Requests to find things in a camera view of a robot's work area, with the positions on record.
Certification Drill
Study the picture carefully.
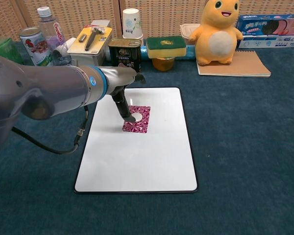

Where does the white rectangular board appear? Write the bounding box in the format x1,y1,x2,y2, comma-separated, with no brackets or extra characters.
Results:
74,87,198,194

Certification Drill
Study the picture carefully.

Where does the blue Oreo cookie box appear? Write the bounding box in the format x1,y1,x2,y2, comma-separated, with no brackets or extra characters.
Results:
236,14,294,37

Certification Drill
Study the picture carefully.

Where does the white printed paper cup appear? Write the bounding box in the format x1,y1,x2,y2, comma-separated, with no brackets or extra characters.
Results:
122,8,144,46

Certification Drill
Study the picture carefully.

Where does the magenta patterned card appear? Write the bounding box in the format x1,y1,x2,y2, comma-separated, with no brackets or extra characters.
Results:
122,105,151,134

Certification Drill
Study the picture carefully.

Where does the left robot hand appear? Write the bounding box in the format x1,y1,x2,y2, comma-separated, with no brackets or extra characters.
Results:
105,66,147,122

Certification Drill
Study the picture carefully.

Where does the beige plastic food container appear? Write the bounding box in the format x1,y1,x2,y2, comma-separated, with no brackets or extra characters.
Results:
179,23,201,46

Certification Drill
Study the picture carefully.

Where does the razor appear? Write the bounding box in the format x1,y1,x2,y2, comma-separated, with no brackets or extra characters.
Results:
67,26,113,55

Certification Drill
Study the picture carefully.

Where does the white box with red tab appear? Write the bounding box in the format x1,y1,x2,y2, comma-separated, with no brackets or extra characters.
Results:
89,19,111,29

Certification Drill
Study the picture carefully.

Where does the black luncheon meat can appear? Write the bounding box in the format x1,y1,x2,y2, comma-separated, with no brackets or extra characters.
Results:
108,38,143,73

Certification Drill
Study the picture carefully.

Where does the clear plastic water bottle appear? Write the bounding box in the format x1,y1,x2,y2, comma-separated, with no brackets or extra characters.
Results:
37,6,72,67

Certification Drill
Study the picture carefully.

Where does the small translucent plastic cup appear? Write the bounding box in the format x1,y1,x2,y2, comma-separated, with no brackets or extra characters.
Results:
53,38,76,58

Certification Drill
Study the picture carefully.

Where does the white rectangular storage box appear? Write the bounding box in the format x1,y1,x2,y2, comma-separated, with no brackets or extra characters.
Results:
67,49,108,68

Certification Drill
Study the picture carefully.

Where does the green and yellow sponge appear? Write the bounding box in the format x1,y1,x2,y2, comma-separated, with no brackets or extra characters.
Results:
146,35,188,59

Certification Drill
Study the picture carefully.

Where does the white and blue wrap box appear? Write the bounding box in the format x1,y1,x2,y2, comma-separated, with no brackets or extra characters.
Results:
237,35,294,49

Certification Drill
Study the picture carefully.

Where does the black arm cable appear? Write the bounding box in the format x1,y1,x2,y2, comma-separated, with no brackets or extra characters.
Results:
11,105,89,155

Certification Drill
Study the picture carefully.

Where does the brown spiral notebook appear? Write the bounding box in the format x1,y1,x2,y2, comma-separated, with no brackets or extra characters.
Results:
197,50,272,78

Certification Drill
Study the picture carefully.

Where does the yellow plush toy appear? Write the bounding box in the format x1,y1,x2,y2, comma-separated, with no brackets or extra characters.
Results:
188,0,244,66

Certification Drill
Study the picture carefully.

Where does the green tea box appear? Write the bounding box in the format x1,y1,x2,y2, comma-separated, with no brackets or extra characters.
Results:
0,36,24,66

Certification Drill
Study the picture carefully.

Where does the woven rattan folding screen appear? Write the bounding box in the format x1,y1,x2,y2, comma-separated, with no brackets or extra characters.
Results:
0,0,294,42

